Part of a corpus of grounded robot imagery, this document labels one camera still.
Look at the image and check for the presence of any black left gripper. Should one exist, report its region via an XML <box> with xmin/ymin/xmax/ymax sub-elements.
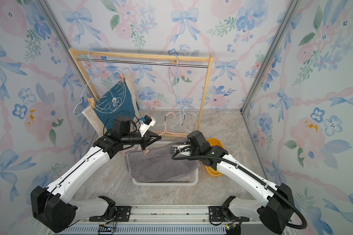
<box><xmin>124</xmin><ymin>131</ymin><xmax>162</xmax><ymax>150</ymax></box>

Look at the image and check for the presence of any pink wire hanger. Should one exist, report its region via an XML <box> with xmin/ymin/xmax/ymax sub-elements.
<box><xmin>123</xmin><ymin>112</ymin><xmax>192</xmax><ymax>156</ymax></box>

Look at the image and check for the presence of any grey terry towel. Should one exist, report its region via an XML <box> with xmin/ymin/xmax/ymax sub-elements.
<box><xmin>125</xmin><ymin>138</ymin><xmax>200</xmax><ymax>183</ymax></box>

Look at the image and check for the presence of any light blue wire hanger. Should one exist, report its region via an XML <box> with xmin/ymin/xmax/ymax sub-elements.
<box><xmin>168</xmin><ymin>54</ymin><xmax>186</xmax><ymax>126</ymax></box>

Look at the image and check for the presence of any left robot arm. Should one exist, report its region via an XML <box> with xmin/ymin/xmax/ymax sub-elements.
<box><xmin>30</xmin><ymin>115</ymin><xmax>161</xmax><ymax>233</ymax></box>

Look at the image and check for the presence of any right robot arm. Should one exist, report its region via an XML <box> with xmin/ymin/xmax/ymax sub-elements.
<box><xmin>171</xmin><ymin>131</ymin><xmax>308</xmax><ymax>235</ymax></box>

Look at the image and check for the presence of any white perforated plastic basket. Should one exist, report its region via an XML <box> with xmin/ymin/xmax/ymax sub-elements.
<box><xmin>132</xmin><ymin>141</ymin><xmax>199</xmax><ymax>187</ymax></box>

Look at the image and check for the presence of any yellow plastic tray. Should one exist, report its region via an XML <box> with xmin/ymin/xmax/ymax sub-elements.
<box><xmin>204</xmin><ymin>137</ymin><xmax>226</xmax><ymax>178</ymax></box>

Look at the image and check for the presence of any dark teal patterned towel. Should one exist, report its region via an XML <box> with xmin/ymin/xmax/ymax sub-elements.
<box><xmin>94</xmin><ymin>81</ymin><xmax>140</xmax><ymax>129</ymax></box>

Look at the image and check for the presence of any beige towel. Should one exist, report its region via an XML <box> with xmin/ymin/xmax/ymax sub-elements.
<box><xmin>82</xmin><ymin>72</ymin><xmax>139</xmax><ymax>137</ymax></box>

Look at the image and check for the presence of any orange clothespin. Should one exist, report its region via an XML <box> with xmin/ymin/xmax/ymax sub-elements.
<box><xmin>87</xmin><ymin>98</ymin><xmax>96</xmax><ymax>109</ymax></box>

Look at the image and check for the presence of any pink clothespin on teal towel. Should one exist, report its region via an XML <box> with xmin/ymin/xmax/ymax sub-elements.
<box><xmin>118</xmin><ymin>73</ymin><xmax>125</xmax><ymax>83</ymax></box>

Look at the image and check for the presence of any metal hanging rod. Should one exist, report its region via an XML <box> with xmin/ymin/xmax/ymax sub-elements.
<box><xmin>77</xmin><ymin>58</ymin><xmax>209</xmax><ymax>69</ymax></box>

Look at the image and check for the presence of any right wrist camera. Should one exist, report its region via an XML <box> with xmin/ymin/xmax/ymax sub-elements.
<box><xmin>171</xmin><ymin>145</ymin><xmax>192</xmax><ymax>153</ymax></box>

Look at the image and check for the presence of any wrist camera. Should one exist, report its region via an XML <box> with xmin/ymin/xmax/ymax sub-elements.
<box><xmin>171</xmin><ymin>145</ymin><xmax>192</xmax><ymax>153</ymax></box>
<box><xmin>139</xmin><ymin>115</ymin><xmax>156</xmax><ymax>137</ymax></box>

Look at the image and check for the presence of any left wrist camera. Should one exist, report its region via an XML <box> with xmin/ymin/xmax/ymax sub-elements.
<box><xmin>139</xmin><ymin>115</ymin><xmax>156</xmax><ymax>137</ymax></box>

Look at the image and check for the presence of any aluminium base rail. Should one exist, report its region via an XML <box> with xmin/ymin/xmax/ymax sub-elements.
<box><xmin>44</xmin><ymin>204</ymin><xmax>292</xmax><ymax>235</ymax></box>

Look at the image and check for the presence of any wooden clothes rack frame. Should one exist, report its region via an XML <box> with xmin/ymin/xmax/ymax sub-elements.
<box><xmin>68</xmin><ymin>48</ymin><xmax>213</xmax><ymax>130</ymax></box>

